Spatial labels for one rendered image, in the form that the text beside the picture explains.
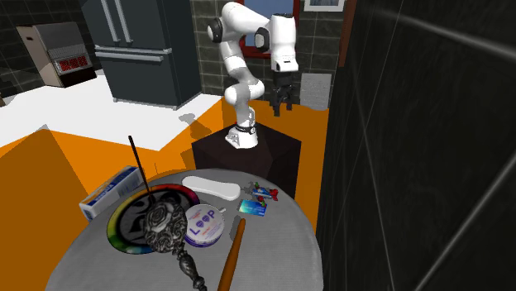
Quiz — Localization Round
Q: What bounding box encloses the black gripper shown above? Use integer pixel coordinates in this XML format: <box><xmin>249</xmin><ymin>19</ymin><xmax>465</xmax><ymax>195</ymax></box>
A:
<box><xmin>272</xmin><ymin>70</ymin><xmax>294</xmax><ymax>118</ymax></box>

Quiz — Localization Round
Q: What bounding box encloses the dark robot stand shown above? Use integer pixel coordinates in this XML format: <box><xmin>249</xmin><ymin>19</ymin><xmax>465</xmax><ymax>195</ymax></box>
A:
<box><xmin>190</xmin><ymin>122</ymin><xmax>303</xmax><ymax>200</ymax></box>

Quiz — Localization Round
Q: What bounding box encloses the red and blue toy airplane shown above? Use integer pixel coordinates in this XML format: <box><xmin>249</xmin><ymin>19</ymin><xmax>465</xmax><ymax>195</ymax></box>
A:
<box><xmin>250</xmin><ymin>182</ymin><xmax>280</xmax><ymax>203</ymax></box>

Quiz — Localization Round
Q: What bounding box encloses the red framed window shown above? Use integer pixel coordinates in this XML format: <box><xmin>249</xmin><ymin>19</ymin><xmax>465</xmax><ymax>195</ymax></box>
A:
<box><xmin>236</xmin><ymin>0</ymin><xmax>301</xmax><ymax>60</ymax></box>

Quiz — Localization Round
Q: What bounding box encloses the blue card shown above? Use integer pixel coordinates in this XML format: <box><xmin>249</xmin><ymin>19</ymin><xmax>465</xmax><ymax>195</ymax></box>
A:
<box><xmin>237</xmin><ymin>199</ymin><xmax>268</xmax><ymax>217</ymax></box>

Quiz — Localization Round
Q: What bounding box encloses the white oblong dish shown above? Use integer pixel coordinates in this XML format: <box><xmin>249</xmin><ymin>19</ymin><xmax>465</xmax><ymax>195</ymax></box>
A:
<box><xmin>181</xmin><ymin>175</ymin><xmax>242</xmax><ymax>202</ymax></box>

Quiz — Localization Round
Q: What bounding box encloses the dark grey refrigerator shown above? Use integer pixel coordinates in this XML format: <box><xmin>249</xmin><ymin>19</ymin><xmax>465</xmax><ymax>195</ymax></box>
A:
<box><xmin>78</xmin><ymin>0</ymin><xmax>203</xmax><ymax>112</ymax></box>

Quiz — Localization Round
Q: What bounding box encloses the round white and purple tin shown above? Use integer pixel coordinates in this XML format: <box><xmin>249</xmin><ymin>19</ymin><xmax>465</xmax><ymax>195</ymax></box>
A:
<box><xmin>183</xmin><ymin>203</ymin><xmax>226</xmax><ymax>249</ymax></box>

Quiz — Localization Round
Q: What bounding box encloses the thin dark stick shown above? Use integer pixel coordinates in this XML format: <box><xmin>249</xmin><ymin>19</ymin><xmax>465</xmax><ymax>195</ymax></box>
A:
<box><xmin>127</xmin><ymin>135</ymin><xmax>155</xmax><ymax>205</ymax></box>

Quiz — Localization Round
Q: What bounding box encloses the brown wooden rolling pin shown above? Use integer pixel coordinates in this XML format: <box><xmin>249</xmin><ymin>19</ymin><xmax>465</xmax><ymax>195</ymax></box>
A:
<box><xmin>217</xmin><ymin>217</ymin><xmax>247</xmax><ymax>291</ymax></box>

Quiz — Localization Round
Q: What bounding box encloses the ornate silver hand mirror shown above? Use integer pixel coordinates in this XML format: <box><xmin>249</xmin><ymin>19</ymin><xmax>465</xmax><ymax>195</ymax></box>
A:
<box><xmin>143</xmin><ymin>198</ymin><xmax>208</xmax><ymax>291</ymax></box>

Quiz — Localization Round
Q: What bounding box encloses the black plate with rainbow rim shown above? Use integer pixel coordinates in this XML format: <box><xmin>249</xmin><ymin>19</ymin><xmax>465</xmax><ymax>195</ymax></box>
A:
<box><xmin>106</xmin><ymin>184</ymin><xmax>201</xmax><ymax>255</ymax></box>

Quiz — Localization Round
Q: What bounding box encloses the blue and white box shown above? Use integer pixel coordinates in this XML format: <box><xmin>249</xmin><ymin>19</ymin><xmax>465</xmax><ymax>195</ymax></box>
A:
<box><xmin>78</xmin><ymin>165</ymin><xmax>146</xmax><ymax>222</ymax></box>

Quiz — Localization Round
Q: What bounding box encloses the grey box with red display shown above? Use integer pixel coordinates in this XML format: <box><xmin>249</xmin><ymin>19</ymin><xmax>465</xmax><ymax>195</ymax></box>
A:
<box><xmin>16</xmin><ymin>21</ymin><xmax>98</xmax><ymax>88</ymax></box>

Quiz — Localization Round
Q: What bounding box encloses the grey panel on wall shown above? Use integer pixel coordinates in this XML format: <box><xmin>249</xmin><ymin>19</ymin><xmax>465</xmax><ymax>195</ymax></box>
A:
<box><xmin>299</xmin><ymin>72</ymin><xmax>332</xmax><ymax>112</ymax></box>

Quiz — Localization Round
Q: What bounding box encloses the white framed wall picture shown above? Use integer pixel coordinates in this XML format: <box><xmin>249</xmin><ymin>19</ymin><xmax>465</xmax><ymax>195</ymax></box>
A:
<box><xmin>303</xmin><ymin>0</ymin><xmax>346</xmax><ymax>12</ymax></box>

